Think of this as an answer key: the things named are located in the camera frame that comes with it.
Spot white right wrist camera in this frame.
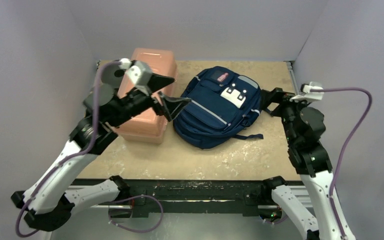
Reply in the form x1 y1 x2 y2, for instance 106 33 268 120
289 81 324 103

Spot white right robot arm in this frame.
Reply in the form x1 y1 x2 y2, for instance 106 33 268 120
260 88 356 240

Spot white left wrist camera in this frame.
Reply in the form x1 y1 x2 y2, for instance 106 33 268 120
118 58 153 96

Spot pink translucent storage box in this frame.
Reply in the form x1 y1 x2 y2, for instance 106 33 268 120
114 48 178 144

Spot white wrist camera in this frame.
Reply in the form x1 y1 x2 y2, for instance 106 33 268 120
289 81 324 103
118 58 153 96

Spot navy blue student backpack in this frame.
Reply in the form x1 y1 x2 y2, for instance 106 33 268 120
173 66 264 150

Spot pink pen toy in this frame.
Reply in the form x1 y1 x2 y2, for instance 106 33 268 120
216 72 229 82

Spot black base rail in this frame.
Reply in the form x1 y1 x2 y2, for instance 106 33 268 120
72 177 322 218

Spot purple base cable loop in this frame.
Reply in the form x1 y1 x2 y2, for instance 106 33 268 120
108 194 164 234

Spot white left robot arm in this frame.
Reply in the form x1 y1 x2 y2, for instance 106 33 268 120
11 74 191 233

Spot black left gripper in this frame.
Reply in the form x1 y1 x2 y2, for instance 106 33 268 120
108 72 191 128

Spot black filament spool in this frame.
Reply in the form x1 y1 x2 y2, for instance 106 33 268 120
100 60 130 91

